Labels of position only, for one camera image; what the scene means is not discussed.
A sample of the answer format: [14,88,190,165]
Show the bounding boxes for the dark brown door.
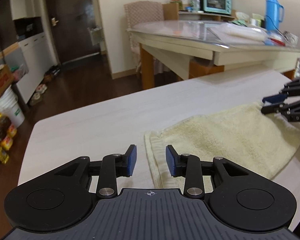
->
[44,0,102,64]

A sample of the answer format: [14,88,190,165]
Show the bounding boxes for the cream dining table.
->
[126,20,300,90]

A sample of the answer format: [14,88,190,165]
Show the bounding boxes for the pale yellow towel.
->
[144,101,300,189]

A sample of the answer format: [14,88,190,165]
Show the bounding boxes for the wooden tabletop shelf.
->
[179,10,237,22]

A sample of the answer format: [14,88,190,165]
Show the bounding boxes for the brown wooden board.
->
[162,3,179,21]

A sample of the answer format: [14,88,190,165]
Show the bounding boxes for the white cabinet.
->
[9,0,60,104]

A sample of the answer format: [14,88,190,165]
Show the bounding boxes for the group of cooking oil bottles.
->
[0,112,18,165]

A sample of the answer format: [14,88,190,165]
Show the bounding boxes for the blue thermos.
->
[265,0,285,30]

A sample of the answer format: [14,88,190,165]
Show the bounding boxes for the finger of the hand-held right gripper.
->
[261,97,300,123]
[262,76,300,105]

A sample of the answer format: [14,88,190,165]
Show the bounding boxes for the grey lower cabinet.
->
[2,46,30,108]

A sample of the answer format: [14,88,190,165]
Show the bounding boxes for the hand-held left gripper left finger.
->
[54,144,138,198]

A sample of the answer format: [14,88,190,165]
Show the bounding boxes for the beige quilted chair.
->
[124,1,164,74]

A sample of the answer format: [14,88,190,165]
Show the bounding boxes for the cardboard box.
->
[0,64,15,102]

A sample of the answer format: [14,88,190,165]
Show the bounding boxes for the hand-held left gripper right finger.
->
[165,144,249,198]

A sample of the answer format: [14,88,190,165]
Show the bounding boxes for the teal toaster oven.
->
[202,0,232,15]

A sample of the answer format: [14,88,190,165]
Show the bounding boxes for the white wall box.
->
[87,26,102,46]

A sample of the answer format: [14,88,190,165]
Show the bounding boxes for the clear plastic bag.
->
[210,22,268,42]

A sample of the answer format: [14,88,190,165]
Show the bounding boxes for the patterned white mug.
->
[282,31,299,47]

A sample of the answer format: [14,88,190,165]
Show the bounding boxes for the row of shoes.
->
[30,65,62,105]

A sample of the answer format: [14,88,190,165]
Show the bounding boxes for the white plastic bucket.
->
[0,87,25,128]

